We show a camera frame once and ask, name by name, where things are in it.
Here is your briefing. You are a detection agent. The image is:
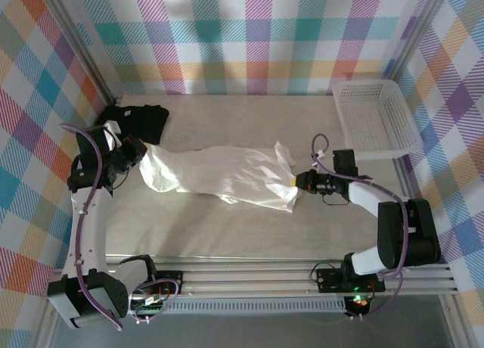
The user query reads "green circuit board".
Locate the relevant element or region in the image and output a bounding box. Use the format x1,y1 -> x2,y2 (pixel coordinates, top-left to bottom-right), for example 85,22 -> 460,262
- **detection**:
130,293 -> 169,315

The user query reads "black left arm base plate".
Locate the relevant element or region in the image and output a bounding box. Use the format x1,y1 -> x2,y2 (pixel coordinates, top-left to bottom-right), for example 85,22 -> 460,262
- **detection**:
128,270 -> 185,295

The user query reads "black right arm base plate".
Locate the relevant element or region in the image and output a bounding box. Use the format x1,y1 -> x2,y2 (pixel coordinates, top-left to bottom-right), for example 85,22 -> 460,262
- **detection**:
315,266 -> 386,294

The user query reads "black controller with lit LED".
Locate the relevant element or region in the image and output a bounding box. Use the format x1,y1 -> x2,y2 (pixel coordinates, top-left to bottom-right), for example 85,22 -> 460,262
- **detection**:
346,294 -> 374,318

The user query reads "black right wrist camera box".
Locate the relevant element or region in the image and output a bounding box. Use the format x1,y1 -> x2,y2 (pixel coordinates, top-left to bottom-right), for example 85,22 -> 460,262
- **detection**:
331,148 -> 359,179

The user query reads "white perforated plastic basket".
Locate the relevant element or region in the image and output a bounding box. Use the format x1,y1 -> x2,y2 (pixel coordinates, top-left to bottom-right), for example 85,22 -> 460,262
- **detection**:
331,79 -> 424,160

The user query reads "grey slotted cable duct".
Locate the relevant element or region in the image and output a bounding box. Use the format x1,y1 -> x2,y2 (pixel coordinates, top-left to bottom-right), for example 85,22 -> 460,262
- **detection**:
109,300 -> 347,315

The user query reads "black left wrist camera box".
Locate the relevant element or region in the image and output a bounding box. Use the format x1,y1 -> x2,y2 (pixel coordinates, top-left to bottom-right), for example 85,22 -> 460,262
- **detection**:
74,120 -> 123,169

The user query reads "aluminium frame post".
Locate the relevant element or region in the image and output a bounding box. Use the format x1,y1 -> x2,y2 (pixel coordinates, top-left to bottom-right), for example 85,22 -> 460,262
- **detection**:
381,0 -> 453,82
37,0 -> 123,104

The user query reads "white t-shirt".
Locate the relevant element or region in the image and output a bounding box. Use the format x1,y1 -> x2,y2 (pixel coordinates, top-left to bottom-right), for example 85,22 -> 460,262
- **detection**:
138,140 -> 299,213

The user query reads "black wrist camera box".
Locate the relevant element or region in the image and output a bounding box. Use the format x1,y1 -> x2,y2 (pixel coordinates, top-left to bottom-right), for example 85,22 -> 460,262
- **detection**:
331,148 -> 359,179
74,120 -> 123,169

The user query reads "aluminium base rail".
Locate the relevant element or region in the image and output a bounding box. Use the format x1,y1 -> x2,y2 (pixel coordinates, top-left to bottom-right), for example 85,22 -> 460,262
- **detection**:
48,253 -> 459,300

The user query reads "black folded t-shirt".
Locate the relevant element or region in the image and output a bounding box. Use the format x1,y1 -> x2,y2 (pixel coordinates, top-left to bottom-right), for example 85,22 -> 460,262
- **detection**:
94,104 -> 170,145

